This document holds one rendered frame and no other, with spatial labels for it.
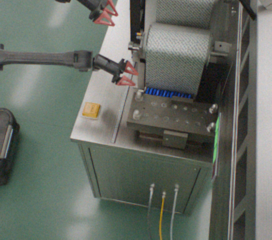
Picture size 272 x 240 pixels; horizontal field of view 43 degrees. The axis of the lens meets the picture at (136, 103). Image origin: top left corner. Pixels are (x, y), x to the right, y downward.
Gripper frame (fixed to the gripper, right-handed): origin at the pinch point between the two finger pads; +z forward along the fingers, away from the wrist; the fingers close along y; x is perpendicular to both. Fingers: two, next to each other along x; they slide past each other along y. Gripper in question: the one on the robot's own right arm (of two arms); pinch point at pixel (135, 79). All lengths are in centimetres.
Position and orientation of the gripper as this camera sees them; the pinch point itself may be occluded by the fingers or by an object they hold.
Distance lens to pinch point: 152.8
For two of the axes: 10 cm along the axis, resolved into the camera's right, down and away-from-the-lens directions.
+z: 8.7, 4.2, 2.6
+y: -2.3, 8.1, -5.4
